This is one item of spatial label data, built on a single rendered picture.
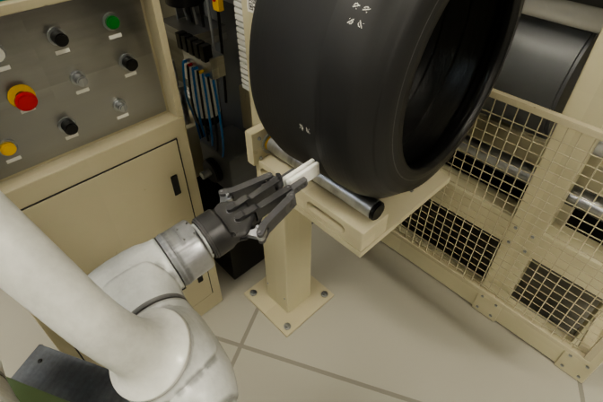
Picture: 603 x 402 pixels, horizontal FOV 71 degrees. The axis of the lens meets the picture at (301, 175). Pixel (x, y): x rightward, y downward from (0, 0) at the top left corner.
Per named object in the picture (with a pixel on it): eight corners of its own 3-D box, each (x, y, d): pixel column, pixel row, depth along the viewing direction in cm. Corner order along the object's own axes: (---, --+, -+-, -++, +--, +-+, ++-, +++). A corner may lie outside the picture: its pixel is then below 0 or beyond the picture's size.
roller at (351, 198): (273, 129, 106) (278, 140, 110) (260, 141, 105) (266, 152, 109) (384, 198, 87) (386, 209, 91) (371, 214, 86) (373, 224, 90)
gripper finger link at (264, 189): (233, 226, 71) (229, 221, 72) (284, 189, 76) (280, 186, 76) (229, 212, 68) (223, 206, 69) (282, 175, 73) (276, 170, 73)
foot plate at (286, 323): (243, 294, 177) (243, 291, 176) (291, 258, 192) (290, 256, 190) (286, 337, 163) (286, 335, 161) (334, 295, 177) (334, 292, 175)
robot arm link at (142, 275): (165, 258, 72) (204, 314, 64) (76, 317, 66) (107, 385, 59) (143, 221, 64) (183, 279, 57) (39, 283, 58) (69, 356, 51)
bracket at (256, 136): (247, 161, 109) (243, 130, 103) (349, 105, 130) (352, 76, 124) (255, 168, 107) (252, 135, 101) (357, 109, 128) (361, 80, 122)
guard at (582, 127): (354, 208, 174) (373, 45, 128) (357, 206, 175) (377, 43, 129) (587, 365, 124) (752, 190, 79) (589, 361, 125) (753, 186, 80)
